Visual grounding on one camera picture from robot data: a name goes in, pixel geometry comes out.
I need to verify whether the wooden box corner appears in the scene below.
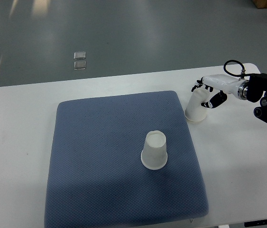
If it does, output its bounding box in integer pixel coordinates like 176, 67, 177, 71
252, 0, 266, 9

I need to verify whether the lower metal floor plate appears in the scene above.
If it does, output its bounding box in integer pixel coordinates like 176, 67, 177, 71
74, 60, 86, 70

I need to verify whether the metal floor plate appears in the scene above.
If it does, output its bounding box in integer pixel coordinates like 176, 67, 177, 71
74, 60, 86, 70
74, 51, 86, 60

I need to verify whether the white paper cup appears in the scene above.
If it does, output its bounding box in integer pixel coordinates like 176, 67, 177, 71
140, 130, 168, 170
184, 88, 210, 122

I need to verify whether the upper metal floor plate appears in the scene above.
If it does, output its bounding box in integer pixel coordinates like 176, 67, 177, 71
74, 51, 86, 60

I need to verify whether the blue quilted cushion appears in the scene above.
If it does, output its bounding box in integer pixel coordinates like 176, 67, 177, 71
44, 91, 209, 228

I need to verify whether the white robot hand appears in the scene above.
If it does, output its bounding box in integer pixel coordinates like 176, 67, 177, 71
191, 74, 249, 108

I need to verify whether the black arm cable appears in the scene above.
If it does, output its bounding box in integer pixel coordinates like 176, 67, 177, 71
223, 59, 247, 81

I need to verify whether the black table control panel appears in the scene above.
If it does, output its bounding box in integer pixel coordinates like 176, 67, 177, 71
244, 219, 267, 228

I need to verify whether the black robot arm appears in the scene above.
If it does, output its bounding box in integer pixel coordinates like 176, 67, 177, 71
191, 73, 267, 123

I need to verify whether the white paper cup on cushion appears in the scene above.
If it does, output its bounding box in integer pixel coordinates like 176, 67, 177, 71
140, 130, 168, 170

